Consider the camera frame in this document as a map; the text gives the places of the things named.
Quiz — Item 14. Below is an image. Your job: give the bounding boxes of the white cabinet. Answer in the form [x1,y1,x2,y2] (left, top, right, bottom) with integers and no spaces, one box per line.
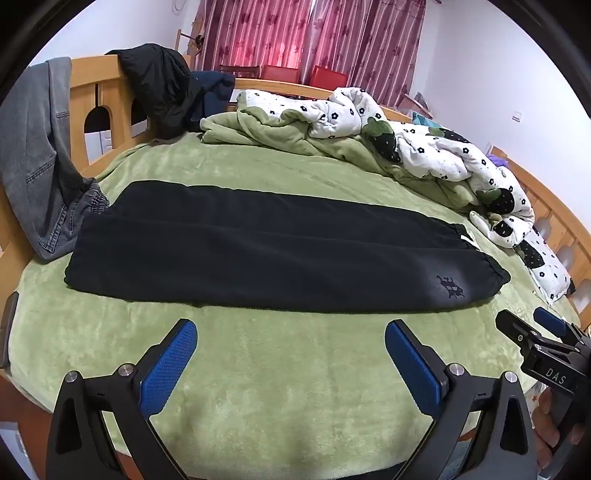
[85,130,112,163]

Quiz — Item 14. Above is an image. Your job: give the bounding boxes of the navy blue garment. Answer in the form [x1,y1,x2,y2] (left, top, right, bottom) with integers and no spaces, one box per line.
[187,71,236,132]

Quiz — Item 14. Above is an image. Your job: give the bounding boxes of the crumpled green blanket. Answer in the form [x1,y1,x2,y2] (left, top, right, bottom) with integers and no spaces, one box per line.
[199,105,481,213]

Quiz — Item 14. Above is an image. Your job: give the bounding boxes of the wooden bed frame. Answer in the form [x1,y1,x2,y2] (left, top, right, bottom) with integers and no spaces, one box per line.
[0,55,591,480]

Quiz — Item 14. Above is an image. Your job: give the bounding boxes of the red patterned curtains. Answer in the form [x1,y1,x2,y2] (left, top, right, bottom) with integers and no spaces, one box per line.
[191,0,428,109]

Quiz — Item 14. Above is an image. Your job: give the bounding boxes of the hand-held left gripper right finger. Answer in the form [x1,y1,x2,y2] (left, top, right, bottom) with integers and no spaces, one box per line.
[385,318,539,480]

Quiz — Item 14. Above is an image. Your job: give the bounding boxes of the green fleece bed blanket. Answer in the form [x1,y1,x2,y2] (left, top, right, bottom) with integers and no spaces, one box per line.
[9,131,580,480]

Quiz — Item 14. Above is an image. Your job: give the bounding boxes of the black jacket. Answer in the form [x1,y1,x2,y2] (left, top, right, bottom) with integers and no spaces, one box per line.
[105,43,204,139]

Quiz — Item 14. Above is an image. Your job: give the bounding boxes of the wooden coat rack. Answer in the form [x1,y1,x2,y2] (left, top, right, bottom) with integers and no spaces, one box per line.
[176,28,205,62]

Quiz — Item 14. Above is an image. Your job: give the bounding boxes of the dark flat object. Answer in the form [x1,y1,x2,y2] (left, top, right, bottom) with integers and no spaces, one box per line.
[0,291,20,370]

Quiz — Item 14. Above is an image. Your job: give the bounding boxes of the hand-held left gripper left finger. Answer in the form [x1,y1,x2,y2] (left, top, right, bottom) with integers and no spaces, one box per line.
[46,318,199,480]

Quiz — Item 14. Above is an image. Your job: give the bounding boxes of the white flower print quilt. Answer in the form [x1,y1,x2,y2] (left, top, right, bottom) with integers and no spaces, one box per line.
[235,87,573,303]

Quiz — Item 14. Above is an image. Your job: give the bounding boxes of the black pants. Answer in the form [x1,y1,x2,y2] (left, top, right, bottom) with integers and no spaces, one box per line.
[64,181,512,315]

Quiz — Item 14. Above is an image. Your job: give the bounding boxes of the person's right hand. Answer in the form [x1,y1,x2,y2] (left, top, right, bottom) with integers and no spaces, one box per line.
[533,388,588,469]

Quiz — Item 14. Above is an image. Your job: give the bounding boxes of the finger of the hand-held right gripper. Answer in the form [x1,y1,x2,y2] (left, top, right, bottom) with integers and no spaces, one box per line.
[533,307,583,343]
[495,310,542,354]

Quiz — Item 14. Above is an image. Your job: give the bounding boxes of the red chair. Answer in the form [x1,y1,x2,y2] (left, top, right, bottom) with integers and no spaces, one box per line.
[310,65,348,88]
[260,65,301,86]

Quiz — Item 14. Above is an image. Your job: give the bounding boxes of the grey jeans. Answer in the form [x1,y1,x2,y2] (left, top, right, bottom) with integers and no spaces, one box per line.
[0,56,112,265]

